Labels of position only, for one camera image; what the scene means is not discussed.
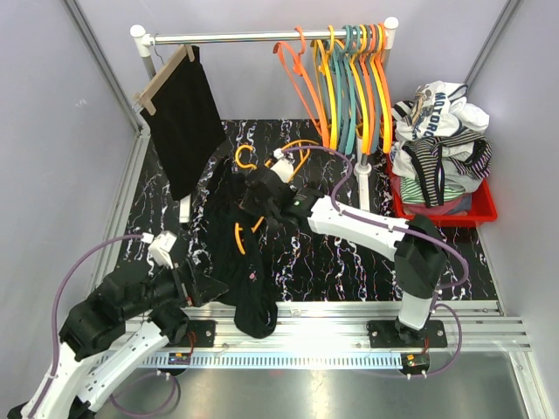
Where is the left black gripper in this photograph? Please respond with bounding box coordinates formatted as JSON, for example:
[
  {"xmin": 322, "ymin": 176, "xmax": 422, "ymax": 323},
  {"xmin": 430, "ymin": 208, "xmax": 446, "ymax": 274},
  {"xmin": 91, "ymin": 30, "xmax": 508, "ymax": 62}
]
[{"xmin": 122, "ymin": 257, "xmax": 228, "ymax": 320}]

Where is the yellow hanger with black top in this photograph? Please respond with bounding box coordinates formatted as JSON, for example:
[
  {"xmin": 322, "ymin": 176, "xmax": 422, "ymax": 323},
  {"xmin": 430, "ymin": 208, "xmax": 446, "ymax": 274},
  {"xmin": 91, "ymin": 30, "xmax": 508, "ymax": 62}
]
[{"xmin": 233, "ymin": 138, "xmax": 312, "ymax": 255}]

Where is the orange hanger with white top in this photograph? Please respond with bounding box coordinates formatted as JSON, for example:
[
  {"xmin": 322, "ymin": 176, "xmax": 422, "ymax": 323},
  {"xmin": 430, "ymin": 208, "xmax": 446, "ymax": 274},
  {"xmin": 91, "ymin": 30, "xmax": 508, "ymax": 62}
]
[{"xmin": 273, "ymin": 24, "xmax": 328, "ymax": 145}]

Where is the black white striped tank top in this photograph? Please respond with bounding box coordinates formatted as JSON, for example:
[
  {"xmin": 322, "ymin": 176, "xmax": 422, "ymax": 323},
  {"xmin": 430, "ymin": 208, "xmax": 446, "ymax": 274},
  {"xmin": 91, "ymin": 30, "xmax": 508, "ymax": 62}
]
[{"xmin": 391, "ymin": 100, "xmax": 417, "ymax": 127}]

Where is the white tank top navy trim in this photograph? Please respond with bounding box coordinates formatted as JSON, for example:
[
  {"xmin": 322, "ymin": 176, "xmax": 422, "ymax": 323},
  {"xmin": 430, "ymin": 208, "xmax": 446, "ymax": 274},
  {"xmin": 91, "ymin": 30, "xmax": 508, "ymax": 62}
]
[{"xmin": 394, "ymin": 80, "xmax": 490, "ymax": 141}]

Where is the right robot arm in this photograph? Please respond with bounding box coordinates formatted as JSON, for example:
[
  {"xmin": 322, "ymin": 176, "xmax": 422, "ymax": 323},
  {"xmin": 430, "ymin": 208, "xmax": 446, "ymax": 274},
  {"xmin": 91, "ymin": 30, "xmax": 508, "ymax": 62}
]
[{"xmin": 240, "ymin": 167, "xmax": 448, "ymax": 347}]

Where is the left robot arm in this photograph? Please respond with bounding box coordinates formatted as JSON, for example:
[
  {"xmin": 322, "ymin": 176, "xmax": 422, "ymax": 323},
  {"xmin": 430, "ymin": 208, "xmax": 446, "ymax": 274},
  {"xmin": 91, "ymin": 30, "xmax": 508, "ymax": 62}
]
[{"xmin": 7, "ymin": 263, "xmax": 229, "ymax": 418}]

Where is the black garment on beige hanger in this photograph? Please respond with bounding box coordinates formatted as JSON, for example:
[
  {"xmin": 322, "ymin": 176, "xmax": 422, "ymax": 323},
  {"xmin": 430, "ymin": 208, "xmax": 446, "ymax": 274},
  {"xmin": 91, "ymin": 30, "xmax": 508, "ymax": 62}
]
[{"xmin": 141, "ymin": 45, "xmax": 225, "ymax": 201}]

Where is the beige wooden hanger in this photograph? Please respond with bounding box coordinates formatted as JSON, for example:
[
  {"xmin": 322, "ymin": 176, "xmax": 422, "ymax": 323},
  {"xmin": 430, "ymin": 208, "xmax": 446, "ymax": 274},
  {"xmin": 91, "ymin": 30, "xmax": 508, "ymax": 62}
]
[{"xmin": 136, "ymin": 45, "xmax": 196, "ymax": 116}]

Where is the teal empty hanger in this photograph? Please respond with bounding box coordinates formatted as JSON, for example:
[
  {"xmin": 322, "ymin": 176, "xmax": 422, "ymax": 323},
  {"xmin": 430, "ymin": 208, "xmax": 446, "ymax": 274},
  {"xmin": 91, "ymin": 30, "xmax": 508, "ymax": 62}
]
[
  {"xmin": 330, "ymin": 39, "xmax": 348, "ymax": 153},
  {"xmin": 342, "ymin": 24, "xmax": 357, "ymax": 156}
]

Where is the orange empty hanger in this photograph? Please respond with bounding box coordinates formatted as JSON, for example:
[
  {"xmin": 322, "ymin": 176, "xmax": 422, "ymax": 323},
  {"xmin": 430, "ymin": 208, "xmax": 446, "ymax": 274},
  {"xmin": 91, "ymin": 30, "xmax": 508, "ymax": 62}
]
[
  {"xmin": 362, "ymin": 24, "xmax": 381, "ymax": 154},
  {"xmin": 374, "ymin": 24, "xmax": 392, "ymax": 154}
]

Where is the yellow empty hanger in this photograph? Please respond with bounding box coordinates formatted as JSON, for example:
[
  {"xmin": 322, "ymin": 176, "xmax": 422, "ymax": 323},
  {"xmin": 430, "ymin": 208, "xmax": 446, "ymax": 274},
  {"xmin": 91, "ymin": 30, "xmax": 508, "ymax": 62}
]
[{"xmin": 349, "ymin": 25, "xmax": 370, "ymax": 155}]

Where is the purple striped garment pile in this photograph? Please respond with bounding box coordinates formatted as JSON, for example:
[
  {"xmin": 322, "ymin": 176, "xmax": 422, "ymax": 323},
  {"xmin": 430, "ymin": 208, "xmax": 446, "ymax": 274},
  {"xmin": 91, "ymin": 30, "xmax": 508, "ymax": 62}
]
[{"xmin": 390, "ymin": 131, "xmax": 493, "ymax": 209}]

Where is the metal clothes rack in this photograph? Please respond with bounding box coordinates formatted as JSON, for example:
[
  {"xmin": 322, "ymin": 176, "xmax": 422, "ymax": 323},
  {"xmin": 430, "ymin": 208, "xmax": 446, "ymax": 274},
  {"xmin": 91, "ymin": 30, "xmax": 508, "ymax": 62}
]
[{"xmin": 129, "ymin": 17, "xmax": 399, "ymax": 211}]

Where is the red plastic bin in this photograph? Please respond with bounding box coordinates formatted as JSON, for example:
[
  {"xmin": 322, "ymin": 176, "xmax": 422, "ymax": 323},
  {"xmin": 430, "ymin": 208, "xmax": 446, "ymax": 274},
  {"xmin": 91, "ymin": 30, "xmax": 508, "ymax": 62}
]
[{"xmin": 387, "ymin": 128, "xmax": 497, "ymax": 227}]

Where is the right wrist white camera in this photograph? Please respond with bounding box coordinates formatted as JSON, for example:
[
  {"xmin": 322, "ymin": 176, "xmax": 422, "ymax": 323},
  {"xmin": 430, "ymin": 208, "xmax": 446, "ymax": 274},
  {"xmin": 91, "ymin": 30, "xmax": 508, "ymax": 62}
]
[{"xmin": 267, "ymin": 148, "xmax": 294, "ymax": 183}]

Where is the wrist white camera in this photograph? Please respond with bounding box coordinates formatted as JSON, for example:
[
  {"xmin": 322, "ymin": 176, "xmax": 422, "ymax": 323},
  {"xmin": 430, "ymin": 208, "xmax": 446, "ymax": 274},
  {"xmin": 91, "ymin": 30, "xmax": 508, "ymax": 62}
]
[
  {"xmin": 267, "ymin": 148, "xmax": 294, "ymax": 183},
  {"xmin": 141, "ymin": 230, "xmax": 177, "ymax": 269}
]

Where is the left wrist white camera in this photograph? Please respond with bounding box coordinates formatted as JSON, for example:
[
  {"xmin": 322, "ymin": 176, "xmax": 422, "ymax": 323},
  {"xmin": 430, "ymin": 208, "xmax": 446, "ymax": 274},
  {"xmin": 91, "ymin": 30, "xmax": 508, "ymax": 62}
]
[{"xmin": 141, "ymin": 230, "xmax": 177, "ymax": 269}]

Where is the aluminium mounting rail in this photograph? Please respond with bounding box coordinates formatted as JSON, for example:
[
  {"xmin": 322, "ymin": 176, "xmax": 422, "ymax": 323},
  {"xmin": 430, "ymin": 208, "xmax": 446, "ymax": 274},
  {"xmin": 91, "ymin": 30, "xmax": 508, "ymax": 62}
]
[{"xmin": 59, "ymin": 299, "xmax": 532, "ymax": 372}]

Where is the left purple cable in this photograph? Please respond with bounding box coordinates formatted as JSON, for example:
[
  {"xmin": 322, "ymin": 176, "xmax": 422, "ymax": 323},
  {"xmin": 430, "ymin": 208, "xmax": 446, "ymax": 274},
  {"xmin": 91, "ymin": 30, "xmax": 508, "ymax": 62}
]
[{"xmin": 25, "ymin": 233, "xmax": 183, "ymax": 416}]

